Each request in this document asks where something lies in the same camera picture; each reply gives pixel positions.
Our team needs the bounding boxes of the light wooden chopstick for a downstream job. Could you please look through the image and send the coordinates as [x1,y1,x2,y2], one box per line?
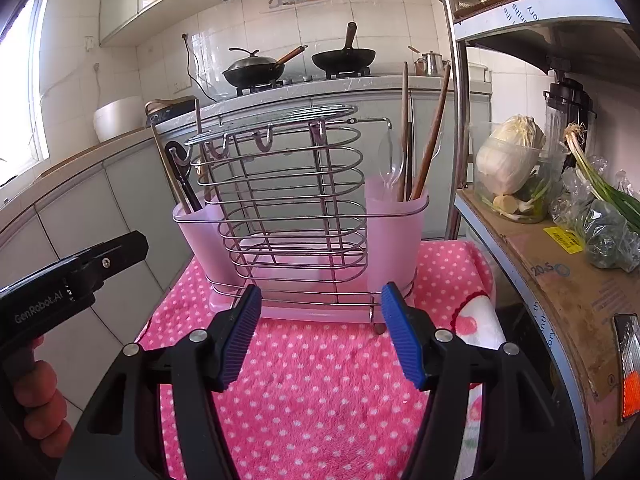
[150,125,192,214]

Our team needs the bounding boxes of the black plastic spoon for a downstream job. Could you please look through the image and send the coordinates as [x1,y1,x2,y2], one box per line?
[165,141,202,212]

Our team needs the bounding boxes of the brown wooden chopstick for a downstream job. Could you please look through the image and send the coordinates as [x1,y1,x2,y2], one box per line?
[397,62,409,202]
[410,63,451,200]

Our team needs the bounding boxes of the dark chopstick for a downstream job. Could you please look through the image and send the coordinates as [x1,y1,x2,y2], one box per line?
[405,122,413,202]

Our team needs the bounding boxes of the left hand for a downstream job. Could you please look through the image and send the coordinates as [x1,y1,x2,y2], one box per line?
[13,360,73,458]

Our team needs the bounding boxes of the pink plastic left cup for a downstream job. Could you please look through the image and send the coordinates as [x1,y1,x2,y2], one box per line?
[172,198,243,292]

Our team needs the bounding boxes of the pink plastic cup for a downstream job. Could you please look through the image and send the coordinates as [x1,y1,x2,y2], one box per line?
[364,177,430,295]
[172,198,243,292]

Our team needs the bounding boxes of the pink polka dot towel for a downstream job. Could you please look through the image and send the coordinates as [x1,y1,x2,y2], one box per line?
[136,238,507,480]

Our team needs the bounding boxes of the white rice cooker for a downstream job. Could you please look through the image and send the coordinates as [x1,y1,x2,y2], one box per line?
[93,96,146,142]

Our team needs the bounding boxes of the bagged green vegetables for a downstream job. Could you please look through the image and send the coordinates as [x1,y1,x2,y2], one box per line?
[549,168,639,273]

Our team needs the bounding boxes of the black induction cooker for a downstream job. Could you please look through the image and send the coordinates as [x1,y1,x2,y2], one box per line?
[144,96,198,126]

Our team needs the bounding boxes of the pink plastic right cup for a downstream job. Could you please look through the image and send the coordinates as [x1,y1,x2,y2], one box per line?
[364,177,430,295]

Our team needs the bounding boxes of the pink drip tray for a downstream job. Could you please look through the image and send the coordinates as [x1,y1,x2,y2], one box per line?
[198,232,421,324]

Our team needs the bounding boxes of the green onions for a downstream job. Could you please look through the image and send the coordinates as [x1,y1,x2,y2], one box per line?
[564,122,640,231]

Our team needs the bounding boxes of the napa cabbage in bag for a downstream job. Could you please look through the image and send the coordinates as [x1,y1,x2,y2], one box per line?
[475,115,546,195]

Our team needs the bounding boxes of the black wok with lid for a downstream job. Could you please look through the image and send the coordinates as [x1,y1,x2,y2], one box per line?
[222,44,307,89]

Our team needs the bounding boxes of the black blender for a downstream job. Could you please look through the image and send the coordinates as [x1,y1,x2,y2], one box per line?
[544,68,597,146]

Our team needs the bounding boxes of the steel kettle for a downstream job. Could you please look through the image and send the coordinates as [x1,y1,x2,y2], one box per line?
[421,51,447,77]

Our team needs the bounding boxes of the gas stove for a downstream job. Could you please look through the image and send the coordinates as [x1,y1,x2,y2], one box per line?
[235,67,371,96]

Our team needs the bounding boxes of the black frying pan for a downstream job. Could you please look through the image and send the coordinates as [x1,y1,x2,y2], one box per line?
[311,22,375,77]

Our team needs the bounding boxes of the metal shelf rack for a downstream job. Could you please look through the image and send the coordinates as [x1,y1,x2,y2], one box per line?
[440,0,639,479]

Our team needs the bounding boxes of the metal wire utensil rack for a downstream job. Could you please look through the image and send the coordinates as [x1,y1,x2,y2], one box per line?
[167,103,419,334]

